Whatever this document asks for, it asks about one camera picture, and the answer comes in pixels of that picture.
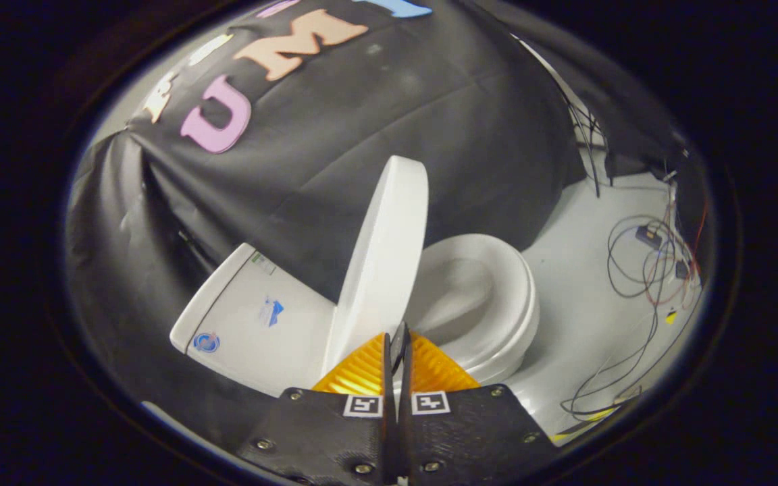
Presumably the white toilet lid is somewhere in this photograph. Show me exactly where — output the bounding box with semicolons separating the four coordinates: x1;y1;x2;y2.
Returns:
321;155;430;379

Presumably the white cistern cover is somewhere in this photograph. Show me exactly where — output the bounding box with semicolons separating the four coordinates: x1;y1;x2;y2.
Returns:
170;243;258;355

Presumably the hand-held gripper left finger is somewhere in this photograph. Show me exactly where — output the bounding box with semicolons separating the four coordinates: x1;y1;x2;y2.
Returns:
237;332;400;486

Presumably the tangle of thin cables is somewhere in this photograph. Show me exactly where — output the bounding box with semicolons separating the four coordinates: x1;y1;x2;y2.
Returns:
560;199;708;425

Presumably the white ceramic toilet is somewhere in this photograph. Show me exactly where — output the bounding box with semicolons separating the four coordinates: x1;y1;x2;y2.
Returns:
170;233;542;399

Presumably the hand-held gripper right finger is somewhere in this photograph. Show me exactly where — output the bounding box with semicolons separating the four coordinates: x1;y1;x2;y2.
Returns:
392;321;559;486

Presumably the black backdrop cloth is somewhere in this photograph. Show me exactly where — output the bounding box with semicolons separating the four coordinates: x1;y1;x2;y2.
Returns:
65;0;704;446

